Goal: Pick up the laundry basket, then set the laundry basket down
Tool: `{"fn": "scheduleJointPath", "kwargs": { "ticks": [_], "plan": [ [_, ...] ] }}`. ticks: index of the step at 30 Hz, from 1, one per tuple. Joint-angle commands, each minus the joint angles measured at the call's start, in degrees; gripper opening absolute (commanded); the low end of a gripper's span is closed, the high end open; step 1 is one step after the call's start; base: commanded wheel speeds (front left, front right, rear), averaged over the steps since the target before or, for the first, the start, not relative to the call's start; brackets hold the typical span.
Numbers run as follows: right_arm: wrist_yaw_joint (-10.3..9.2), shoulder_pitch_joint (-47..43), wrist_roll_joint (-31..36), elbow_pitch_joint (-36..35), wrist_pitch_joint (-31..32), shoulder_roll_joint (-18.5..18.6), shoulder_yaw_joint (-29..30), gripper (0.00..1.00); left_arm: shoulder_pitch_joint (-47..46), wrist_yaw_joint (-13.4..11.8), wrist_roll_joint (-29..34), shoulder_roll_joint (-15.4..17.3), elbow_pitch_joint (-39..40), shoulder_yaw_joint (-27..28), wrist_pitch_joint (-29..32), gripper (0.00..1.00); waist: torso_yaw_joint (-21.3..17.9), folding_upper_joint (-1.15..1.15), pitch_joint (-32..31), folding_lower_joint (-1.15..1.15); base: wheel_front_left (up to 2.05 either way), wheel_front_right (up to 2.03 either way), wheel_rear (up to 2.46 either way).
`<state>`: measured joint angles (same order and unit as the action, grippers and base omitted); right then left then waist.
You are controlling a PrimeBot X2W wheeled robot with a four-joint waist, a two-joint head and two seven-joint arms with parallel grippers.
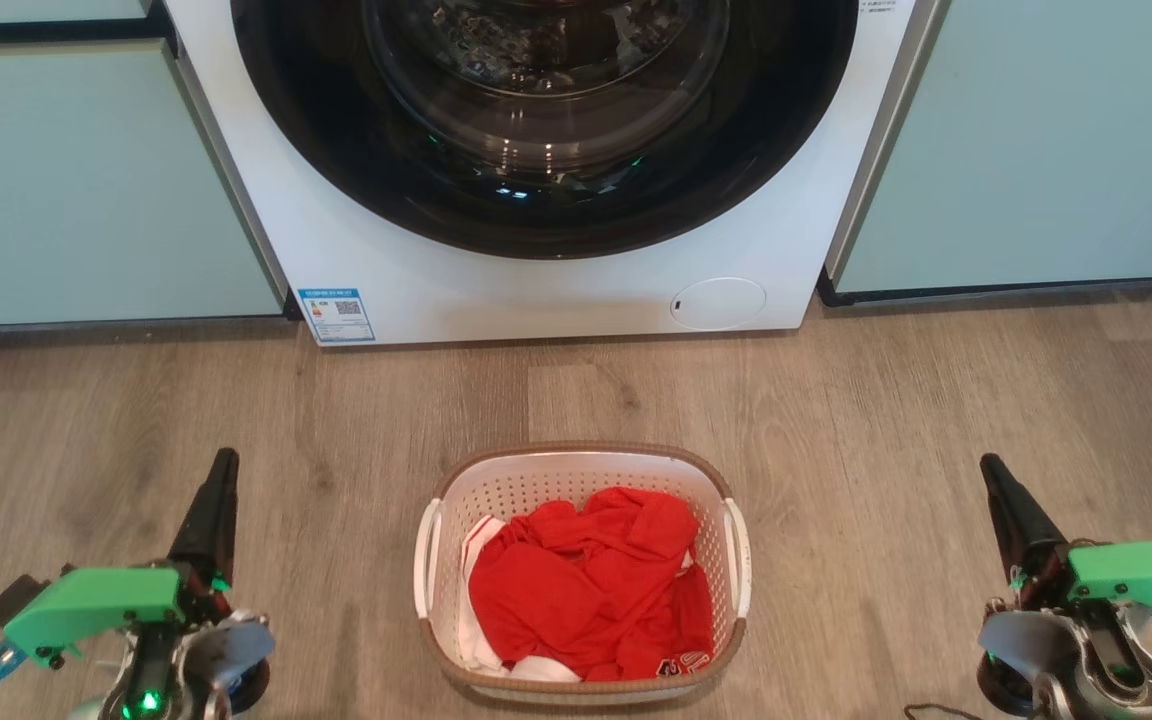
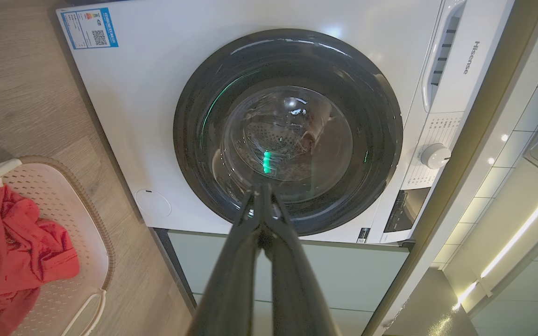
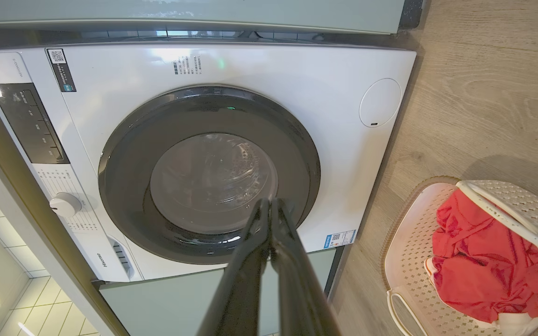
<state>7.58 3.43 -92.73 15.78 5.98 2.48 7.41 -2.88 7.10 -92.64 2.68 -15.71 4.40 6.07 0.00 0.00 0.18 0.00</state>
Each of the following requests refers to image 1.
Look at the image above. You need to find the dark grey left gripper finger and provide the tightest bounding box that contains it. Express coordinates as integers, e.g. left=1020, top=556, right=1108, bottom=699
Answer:
left=168, top=447, right=240, bottom=591

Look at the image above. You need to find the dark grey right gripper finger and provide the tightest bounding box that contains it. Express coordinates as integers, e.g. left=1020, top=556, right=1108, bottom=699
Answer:
left=979, top=453, right=1072, bottom=601

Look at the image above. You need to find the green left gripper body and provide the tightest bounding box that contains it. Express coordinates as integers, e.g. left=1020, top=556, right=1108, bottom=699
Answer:
left=2, top=562, right=237, bottom=671

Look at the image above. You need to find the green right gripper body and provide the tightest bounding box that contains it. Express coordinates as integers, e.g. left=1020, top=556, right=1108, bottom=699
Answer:
left=1011, top=540, right=1152, bottom=643

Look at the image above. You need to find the white laundry basket brown rim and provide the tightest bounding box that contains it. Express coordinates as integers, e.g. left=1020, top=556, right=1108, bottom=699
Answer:
left=413, top=442, right=753, bottom=707

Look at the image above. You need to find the blue energy label sticker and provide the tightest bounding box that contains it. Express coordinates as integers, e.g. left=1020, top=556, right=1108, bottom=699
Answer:
left=297, top=288, right=376, bottom=345

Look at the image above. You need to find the white garment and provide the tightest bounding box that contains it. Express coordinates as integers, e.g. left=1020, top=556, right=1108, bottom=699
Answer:
left=457, top=515, right=582, bottom=684

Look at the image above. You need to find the large pale green cabinet front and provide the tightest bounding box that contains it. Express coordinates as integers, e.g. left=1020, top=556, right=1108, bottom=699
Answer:
left=826, top=0, right=1152, bottom=296
left=0, top=40, right=287, bottom=331

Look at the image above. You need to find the round white filter cover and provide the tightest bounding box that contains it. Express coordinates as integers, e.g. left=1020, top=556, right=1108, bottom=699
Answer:
left=670, top=277, right=768, bottom=332

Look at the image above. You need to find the red garment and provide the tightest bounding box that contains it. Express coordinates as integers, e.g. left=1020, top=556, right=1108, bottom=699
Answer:
left=467, top=487, right=715, bottom=683

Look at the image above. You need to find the black round washer door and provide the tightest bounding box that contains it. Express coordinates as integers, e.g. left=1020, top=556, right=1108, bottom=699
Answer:
left=230, top=0, right=859, bottom=260

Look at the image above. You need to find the white front-load washing machine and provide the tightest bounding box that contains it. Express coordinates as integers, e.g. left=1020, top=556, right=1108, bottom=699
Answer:
left=164, top=0, right=942, bottom=347

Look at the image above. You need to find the narrow pale green drawer front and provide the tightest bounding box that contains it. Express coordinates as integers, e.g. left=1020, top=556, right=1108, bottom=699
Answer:
left=0, top=0, right=152, bottom=25

